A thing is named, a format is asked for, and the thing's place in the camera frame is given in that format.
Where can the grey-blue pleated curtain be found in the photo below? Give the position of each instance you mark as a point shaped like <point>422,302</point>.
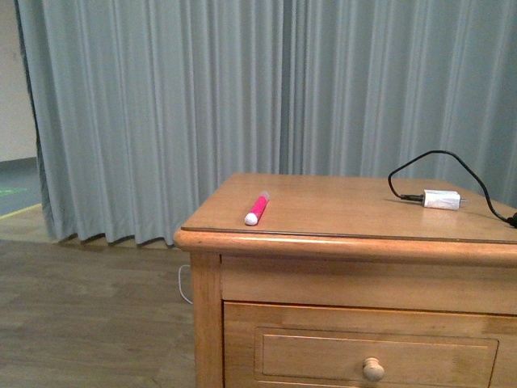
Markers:
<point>143,108</point>

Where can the wooden nightstand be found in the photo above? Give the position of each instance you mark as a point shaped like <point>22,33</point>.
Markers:
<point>342,242</point>

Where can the wooden drawer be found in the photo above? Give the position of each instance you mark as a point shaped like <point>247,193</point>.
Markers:
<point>307,346</point>

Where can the white power adapter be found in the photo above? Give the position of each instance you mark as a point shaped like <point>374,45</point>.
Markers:
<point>442,199</point>

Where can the pink marker with white cap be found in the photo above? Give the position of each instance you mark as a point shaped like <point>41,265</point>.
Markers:
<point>256,211</point>

